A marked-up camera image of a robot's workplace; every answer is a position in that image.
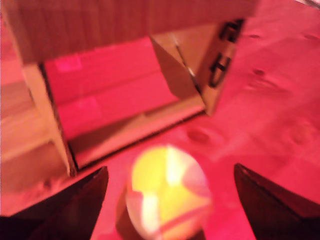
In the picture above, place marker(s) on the yellow and white footbag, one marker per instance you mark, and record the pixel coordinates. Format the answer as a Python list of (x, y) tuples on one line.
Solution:
[(170, 192)]

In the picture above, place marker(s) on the cardboard dice tower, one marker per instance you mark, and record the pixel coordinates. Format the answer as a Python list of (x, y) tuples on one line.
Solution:
[(120, 82)]

